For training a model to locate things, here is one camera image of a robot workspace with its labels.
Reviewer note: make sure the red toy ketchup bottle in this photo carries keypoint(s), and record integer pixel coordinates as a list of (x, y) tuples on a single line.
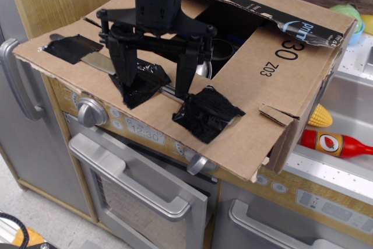
[(336, 145)]

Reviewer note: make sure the silver oven door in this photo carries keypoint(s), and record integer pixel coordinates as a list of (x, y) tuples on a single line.
[(144, 198)]

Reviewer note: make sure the left silver oven knob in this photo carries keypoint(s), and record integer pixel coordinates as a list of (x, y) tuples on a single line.
[(91, 113)]

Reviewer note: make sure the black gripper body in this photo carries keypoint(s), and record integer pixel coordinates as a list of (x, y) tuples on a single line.
[(158, 25)]

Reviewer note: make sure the blue toy bowl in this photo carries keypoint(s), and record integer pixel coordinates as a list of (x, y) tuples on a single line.
[(356, 36)]

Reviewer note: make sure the large brown cardboard box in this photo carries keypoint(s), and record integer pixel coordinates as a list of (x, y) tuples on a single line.
[(275, 78)]

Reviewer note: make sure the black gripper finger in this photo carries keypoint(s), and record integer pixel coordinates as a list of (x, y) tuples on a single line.
[(187, 63), (124, 60)]

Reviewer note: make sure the silver dishwasher door handle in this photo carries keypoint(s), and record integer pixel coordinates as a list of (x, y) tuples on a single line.
[(237, 213)]

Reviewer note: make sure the yellow toy corn cob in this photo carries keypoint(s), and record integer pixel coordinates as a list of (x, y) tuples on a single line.
[(320, 117)]

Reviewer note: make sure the yellow toy lemon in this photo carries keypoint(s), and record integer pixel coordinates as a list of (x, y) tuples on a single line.
[(368, 23)]

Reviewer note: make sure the right silver oven knob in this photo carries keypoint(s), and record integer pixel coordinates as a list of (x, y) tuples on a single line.
[(198, 163)]

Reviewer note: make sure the orange object on floor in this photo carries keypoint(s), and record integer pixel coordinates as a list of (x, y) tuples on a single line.
[(34, 238)]

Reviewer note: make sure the silver oven knob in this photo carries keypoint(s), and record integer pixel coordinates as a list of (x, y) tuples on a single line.
[(198, 163), (91, 113)]

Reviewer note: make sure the silver fridge door handle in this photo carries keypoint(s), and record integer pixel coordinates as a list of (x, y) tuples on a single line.
[(12, 75)]

